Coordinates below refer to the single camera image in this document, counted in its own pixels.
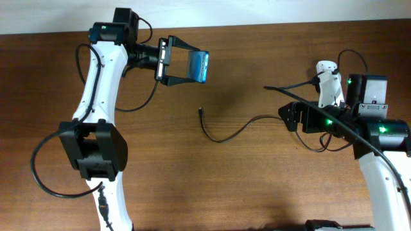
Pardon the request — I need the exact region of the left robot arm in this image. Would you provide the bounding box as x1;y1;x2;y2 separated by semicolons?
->
59;8;209;230

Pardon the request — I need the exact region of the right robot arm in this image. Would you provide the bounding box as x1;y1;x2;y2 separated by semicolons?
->
278;74;410;230

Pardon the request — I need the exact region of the white USB charger plug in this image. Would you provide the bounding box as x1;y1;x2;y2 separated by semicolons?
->
315;60;338;75

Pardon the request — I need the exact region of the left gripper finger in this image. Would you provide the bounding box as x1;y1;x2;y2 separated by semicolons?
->
168;35;200;51
162;75;195;86

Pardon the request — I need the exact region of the black USB charging cable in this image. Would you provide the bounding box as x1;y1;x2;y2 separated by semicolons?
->
198;49;369;153

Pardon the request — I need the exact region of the blue Galaxy smartphone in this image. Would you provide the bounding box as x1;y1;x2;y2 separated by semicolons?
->
186;51;209;83

